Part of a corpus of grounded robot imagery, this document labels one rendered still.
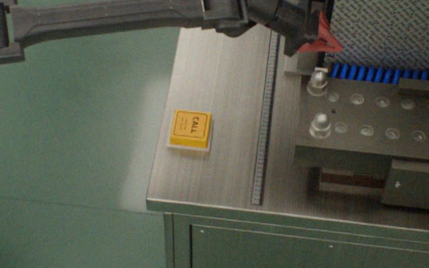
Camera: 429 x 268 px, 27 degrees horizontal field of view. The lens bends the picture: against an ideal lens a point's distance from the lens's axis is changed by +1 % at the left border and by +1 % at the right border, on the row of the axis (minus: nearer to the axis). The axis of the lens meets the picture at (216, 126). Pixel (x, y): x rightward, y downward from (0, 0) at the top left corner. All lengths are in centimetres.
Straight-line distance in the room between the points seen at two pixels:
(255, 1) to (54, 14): 33
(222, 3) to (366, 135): 34
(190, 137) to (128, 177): 109
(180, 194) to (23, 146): 129
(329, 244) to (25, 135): 142
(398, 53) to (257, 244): 44
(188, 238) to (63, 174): 111
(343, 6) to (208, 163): 38
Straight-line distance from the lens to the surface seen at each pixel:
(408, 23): 156
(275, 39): 183
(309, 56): 174
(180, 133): 164
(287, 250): 168
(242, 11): 150
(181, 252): 173
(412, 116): 157
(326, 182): 160
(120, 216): 263
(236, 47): 181
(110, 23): 145
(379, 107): 157
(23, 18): 146
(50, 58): 304
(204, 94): 173
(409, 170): 152
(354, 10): 153
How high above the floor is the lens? 223
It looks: 52 degrees down
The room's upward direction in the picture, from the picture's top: 2 degrees clockwise
